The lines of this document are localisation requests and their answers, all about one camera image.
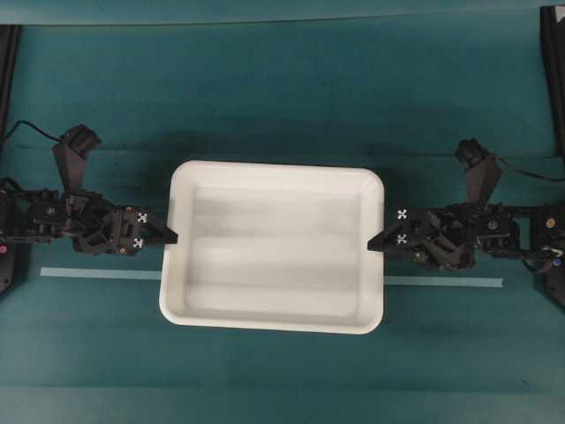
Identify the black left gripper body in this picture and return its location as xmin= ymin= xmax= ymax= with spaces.
xmin=26 ymin=190 xmax=149 ymax=255

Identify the black left frame post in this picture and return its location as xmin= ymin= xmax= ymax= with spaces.
xmin=0 ymin=25 xmax=22 ymax=137

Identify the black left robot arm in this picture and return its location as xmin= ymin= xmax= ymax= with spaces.
xmin=1 ymin=178 xmax=178 ymax=295

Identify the white plastic tray case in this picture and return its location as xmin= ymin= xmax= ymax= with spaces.
xmin=159 ymin=161 xmax=385 ymax=335

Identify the black camera cable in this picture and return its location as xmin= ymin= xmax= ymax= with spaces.
xmin=0 ymin=120 xmax=63 ymax=147
xmin=492 ymin=154 xmax=565 ymax=181

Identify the black right camera cable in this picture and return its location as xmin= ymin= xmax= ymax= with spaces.
xmin=492 ymin=154 xmax=565 ymax=181

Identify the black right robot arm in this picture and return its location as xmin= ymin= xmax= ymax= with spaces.
xmin=367 ymin=203 xmax=564 ymax=307

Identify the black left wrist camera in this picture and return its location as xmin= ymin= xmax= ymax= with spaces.
xmin=52 ymin=125 xmax=101 ymax=193

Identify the black right frame post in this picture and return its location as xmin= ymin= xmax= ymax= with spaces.
xmin=540 ymin=4 xmax=564 ymax=157

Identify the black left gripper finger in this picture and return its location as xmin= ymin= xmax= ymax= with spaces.
xmin=145 ymin=213 xmax=170 ymax=234
xmin=143 ymin=227 xmax=178 ymax=246

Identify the black frame post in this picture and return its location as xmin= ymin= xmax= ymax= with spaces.
xmin=0 ymin=25 xmax=22 ymax=137
xmin=540 ymin=4 xmax=564 ymax=157

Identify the teal green table cloth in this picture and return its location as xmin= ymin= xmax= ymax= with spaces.
xmin=1 ymin=11 xmax=564 ymax=423

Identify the light blue tape strip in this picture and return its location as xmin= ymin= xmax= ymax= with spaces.
xmin=40 ymin=267 xmax=503 ymax=289

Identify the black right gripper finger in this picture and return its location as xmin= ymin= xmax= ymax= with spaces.
xmin=381 ymin=220 xmax=400 ymax=237
xmin=367 ymin=232 xmax=399 ymax=253

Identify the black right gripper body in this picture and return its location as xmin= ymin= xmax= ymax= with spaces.
xmin=395 ymin=203 xmax=521 ymax=270

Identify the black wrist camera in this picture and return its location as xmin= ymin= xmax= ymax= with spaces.
xmin=455 ymin=139 xmax=503 ymax=206
xmin=52 ymin=125 xmax=101 ymax=193

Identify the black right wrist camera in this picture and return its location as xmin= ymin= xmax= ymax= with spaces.
xmin=455 ymin=139 xmax=503 ymax=206

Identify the black left camera cable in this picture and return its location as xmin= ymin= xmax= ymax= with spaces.
xmin=0 ymin=120 xmax=63 ymax=147

